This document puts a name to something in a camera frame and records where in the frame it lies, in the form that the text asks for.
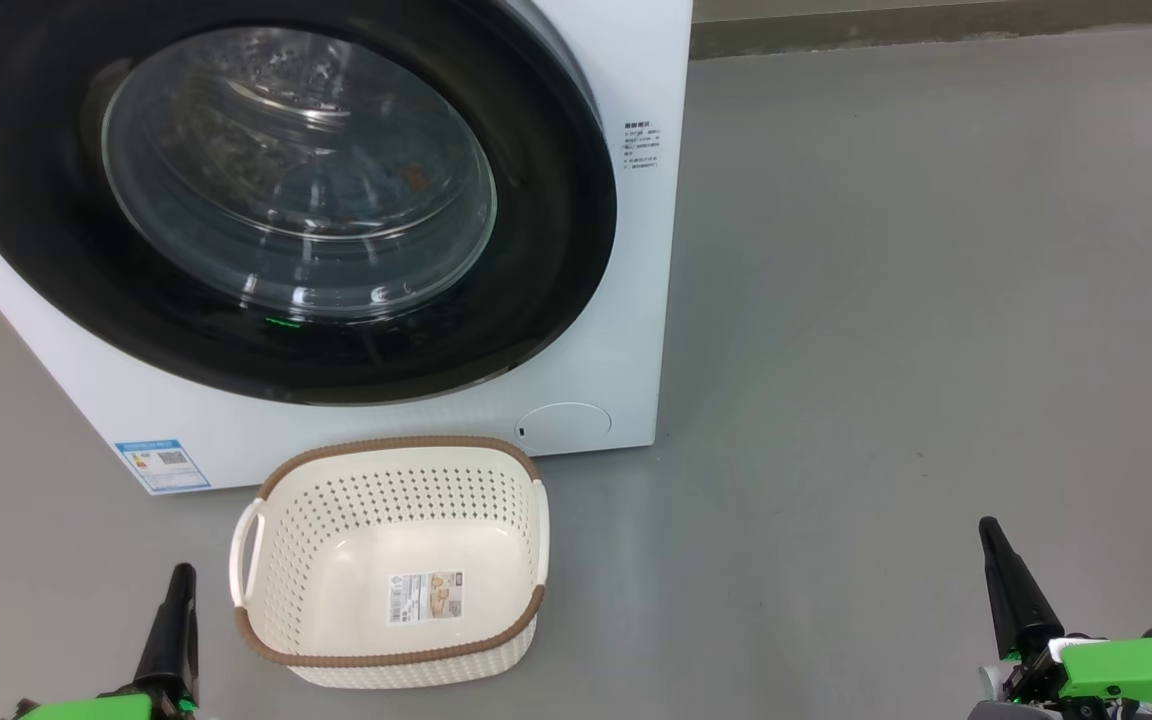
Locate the blue energy label sticker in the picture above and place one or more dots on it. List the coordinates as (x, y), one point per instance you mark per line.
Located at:
(163, 466)

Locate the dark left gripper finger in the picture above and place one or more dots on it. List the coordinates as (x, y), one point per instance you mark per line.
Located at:
(174, 640)

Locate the white washing machine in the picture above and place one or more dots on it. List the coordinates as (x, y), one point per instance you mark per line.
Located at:
(586, 350)

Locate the black round washing machine door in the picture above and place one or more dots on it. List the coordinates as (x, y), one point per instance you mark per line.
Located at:
(26, 150)

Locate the product sticker inside basket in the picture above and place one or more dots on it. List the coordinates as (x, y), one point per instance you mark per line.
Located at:
(425, 597)

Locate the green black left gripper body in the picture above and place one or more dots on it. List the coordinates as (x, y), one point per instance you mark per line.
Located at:
(86, 708)

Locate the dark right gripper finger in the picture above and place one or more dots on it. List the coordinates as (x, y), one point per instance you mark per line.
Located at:
(1021, 610)

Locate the cream laundry basket brown rim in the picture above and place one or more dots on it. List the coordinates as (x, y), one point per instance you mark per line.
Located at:
(336, 520)

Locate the round white filter cover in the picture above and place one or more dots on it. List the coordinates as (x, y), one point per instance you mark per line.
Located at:
(564, 428)

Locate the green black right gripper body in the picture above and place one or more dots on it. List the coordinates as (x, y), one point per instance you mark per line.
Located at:
(1136, 675)

